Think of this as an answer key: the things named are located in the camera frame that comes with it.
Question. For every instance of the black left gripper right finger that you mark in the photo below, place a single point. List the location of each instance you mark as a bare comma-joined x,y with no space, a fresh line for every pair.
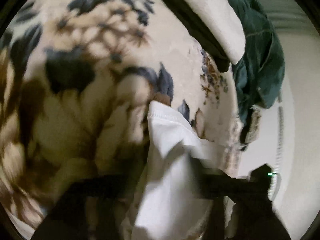
256,218

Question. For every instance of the black and white folded garment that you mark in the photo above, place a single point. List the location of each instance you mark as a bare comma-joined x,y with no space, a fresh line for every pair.
215,25

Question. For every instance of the floral bed blanket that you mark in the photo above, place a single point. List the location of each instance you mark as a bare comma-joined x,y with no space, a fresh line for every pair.
77,79

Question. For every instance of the dark green velvet blanket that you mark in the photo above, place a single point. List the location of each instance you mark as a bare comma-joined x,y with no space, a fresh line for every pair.
259,75

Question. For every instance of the grey-green curtain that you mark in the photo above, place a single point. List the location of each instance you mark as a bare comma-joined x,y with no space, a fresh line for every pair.
289,17

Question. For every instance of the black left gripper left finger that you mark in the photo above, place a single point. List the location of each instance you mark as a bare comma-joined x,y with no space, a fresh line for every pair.
90,209

